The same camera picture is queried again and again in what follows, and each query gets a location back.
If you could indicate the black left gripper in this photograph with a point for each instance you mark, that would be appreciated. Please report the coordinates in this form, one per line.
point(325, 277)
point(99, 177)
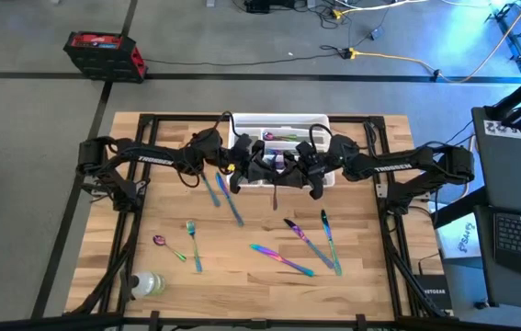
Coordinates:
point(241, 156)

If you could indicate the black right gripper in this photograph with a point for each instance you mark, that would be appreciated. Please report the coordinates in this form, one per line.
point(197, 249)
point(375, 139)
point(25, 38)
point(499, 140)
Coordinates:
point(317, 165)

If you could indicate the iridescent rainbow knife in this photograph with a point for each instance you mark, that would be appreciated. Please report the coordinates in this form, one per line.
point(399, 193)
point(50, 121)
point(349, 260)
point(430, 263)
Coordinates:
point(308, 243)
point(230, 200)
point(283, 259)
point(331, 243)
point(211, 195)

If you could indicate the white cutlery organizer tray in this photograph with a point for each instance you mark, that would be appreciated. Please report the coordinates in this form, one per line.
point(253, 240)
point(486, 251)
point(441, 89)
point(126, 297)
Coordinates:
point(287, 118)

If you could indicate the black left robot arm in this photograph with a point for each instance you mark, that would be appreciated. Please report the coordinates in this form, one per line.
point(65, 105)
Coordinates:
point(159, 158)

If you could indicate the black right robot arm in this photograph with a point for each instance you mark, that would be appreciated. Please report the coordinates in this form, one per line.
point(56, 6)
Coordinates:
point(402, 165)

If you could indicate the clear plastic bottle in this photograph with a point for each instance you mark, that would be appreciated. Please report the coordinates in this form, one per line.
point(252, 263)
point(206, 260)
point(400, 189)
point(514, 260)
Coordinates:
point(150, 284)

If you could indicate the black power adapter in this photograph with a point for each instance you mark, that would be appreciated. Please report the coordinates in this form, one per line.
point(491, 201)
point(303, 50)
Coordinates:
point(377, 33)

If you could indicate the black slanted cart strut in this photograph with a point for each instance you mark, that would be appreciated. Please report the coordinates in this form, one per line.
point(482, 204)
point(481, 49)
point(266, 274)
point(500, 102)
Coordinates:
point(453, 213)

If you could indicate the black power strip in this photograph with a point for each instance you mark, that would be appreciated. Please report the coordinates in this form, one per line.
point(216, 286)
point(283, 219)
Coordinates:
point(260, 5)

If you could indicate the black horizontal beam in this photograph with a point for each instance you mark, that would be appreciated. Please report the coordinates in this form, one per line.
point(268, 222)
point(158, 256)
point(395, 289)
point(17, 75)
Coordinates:
point(195, 323)

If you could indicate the white printed paper sign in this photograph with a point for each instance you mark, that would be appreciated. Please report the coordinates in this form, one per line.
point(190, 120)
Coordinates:
point(464, 239)

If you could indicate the black Netgear router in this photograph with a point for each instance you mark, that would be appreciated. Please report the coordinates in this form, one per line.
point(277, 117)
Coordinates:
point(434, 292)

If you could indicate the red black toolbox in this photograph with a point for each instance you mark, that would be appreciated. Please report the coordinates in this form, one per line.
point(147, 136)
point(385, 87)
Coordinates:
point(104, 57)

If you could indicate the white printed sticker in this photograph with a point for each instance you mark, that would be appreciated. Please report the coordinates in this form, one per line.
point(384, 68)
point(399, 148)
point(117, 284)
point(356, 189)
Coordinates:
point(499, 128)

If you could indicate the black caster wheel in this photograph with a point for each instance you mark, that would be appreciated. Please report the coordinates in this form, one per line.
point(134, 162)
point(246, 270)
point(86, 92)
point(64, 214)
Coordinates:
point(481, 304)

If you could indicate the black laptop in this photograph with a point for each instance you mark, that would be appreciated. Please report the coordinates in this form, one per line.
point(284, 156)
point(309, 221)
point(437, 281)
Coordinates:
point(517, 239)

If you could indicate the black light stand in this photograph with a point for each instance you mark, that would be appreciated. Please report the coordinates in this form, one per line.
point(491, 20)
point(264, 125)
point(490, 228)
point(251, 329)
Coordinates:
point(513, 47)

